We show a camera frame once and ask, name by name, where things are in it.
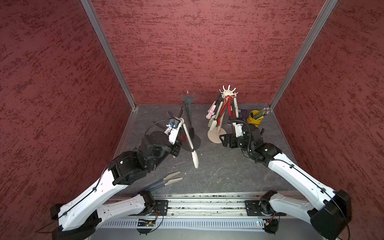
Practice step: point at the red looped long steel tongs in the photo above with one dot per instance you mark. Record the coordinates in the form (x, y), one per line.
(232, 108)

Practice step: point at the aluminium corner post left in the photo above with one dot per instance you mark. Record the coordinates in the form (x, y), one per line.
(97, 26)

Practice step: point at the pink handled tweezers tongs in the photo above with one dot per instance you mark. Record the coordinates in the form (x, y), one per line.
(212, 109)

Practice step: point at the bundle of pencils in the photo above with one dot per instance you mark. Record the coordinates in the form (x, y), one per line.
(262, 113)

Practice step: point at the black steel tongs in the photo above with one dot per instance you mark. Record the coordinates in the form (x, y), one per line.
(185, 109)

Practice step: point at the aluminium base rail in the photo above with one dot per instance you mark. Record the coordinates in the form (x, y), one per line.
(243, 212)

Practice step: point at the small red silicone tongs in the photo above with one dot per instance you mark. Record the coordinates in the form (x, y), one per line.
(226, 104)

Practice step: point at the aluminium corner post right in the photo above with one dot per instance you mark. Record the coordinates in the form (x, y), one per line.
(317, 26)

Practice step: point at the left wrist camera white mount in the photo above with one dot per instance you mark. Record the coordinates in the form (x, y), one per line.
(173, 128)

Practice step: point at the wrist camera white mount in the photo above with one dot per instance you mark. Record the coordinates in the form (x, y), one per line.
(173, 128)
(238, 129)

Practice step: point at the aluminium corner post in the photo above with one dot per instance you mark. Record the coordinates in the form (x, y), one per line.
(317, 26)
(97, 26)

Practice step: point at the yellow metal pencil bucket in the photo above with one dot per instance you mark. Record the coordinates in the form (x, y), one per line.
(252, 121)

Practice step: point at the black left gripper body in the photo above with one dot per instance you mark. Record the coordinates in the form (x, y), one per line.
(174, 148)

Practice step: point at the cream blue handled tongs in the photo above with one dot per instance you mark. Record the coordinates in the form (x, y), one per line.
(168, 180)

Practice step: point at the scalloped steel serving tongs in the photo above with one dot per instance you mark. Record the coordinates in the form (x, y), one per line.
(214, 118)

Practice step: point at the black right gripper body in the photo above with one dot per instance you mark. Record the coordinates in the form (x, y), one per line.
(237, 142)

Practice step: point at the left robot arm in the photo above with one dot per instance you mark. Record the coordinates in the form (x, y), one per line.
(81, 217)

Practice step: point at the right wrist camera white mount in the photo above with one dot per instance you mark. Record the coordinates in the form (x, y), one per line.
(238, 129)

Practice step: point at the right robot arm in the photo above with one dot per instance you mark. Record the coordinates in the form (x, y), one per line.
(329, 212)

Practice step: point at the cream utensil rack stand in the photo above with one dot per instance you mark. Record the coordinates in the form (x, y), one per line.
(214, 136)

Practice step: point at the purple book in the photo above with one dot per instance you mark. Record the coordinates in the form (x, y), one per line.
(242, 114)

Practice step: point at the dark grey utensil rack stand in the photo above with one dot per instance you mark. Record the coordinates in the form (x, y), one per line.
(189, 99)

